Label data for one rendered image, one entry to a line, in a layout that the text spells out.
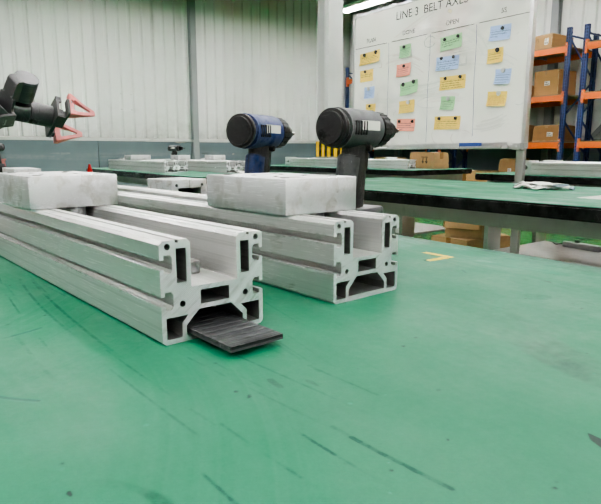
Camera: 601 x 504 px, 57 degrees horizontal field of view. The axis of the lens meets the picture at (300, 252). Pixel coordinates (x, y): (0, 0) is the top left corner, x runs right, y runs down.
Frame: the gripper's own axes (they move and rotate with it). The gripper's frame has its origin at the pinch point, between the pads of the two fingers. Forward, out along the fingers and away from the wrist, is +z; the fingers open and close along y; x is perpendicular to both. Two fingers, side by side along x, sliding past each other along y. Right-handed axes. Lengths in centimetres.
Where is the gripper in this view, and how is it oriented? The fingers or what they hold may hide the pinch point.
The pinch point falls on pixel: (85, 123)
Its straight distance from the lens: 168.6
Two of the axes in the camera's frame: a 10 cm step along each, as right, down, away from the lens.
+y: -6.1, 4.3, 6.6
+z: 7.5, 0.6, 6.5
